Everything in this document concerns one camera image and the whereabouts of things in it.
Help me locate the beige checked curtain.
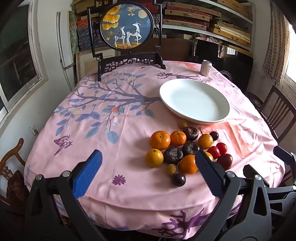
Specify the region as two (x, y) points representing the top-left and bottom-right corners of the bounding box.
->
(262, 0), (290, 83)

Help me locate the stack of wooden frames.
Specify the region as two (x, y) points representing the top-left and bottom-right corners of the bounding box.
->
(208, 0), (253, 48)

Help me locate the pale framed panel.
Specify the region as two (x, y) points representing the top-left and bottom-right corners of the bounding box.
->
(76, 47), (121, 82)

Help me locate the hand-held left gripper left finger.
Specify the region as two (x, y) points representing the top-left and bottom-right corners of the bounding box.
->
(24, 149), (114, 241)

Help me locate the carved brown wooden chair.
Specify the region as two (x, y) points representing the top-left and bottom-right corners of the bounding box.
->
(0, 138), (30, 210)

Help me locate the pink printed tablecloth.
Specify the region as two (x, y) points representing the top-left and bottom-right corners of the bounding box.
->
(23, 60), (286, 240)

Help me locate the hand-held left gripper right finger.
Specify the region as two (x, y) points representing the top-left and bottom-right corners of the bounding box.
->
(195, 149), (273, 241)

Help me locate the pink floral cloth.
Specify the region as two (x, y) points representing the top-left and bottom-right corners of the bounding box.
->
(196, 34), (223, 45)

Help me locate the white oval plate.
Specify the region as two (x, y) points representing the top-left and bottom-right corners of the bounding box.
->
(159, 78), (230, 124)

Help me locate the metal storage shelf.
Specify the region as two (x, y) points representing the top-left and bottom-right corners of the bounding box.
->
(72, 0), (255, 56)

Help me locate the dark slatted wooden chair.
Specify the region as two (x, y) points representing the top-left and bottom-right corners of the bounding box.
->
(260, 85), (296, 144)

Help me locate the large orange tangerine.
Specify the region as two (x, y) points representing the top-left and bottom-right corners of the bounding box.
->
(150, 130), (171, 151)

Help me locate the stack of blue patterned boxes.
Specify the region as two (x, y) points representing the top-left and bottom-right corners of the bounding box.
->
(76, 19), (103, 52)

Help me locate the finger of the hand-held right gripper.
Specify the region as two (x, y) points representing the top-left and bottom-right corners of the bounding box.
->
(243, 164), (256, 181)
(273, 146), (296, 168)

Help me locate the bright window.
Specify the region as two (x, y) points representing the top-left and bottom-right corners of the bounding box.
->
(285, 23), (296, 81)

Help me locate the round deer screen with stand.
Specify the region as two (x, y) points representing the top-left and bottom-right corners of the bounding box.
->
(87, 0), (167, 81)

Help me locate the dark water chestnut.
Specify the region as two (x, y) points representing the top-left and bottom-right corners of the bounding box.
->
(182, 141), (200, 157)
(163, 147), (184, 165)
(183, 126), (199, 142)

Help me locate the white door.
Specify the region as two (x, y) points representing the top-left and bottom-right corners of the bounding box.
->
(57, 11), (78, 91)

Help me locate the dark red plum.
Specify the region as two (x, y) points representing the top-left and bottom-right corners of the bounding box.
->
(217, 153), (233, 170)

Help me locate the red cherry tomato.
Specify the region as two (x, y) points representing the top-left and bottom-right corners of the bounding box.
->
(207, 146), (220, 160)
(216, 142), (227, 155)

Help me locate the green patterned board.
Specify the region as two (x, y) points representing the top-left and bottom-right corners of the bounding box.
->
(69, 11), (79, 54)

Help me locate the white framed window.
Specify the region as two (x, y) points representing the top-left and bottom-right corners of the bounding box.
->
(0, 5), (48, 127)

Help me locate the dark round object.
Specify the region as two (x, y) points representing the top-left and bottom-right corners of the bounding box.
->
(245, 91), (263, 107)

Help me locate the pale drink can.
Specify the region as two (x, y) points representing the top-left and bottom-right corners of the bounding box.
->
(201, 60), (213, 77)

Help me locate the stack of patterned flat boxes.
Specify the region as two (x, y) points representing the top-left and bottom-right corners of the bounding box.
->
(165, 2), (213, 31)

